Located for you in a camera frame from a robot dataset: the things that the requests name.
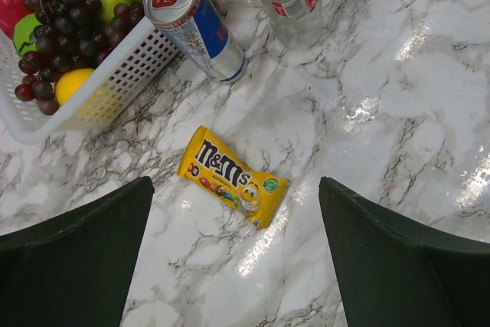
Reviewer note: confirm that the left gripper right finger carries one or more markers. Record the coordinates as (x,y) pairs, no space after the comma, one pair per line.
(394,271)

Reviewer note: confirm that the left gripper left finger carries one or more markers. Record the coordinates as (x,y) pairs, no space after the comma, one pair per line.
(75,269)

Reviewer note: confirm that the yellow candy packet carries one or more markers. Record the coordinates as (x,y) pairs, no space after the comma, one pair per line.
(214,167)

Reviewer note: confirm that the white plastic fruit basket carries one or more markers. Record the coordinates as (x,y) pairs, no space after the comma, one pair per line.
(130,67)

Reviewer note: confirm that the orange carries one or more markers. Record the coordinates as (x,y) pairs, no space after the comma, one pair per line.
(69,83)

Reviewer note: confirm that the dark purple grapes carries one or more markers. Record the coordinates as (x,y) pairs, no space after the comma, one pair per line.
(72,35)

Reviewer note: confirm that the green apple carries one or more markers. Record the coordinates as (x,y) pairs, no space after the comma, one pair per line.
(23,38)

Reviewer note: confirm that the red bull can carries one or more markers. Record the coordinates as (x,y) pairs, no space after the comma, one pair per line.
(199,31)

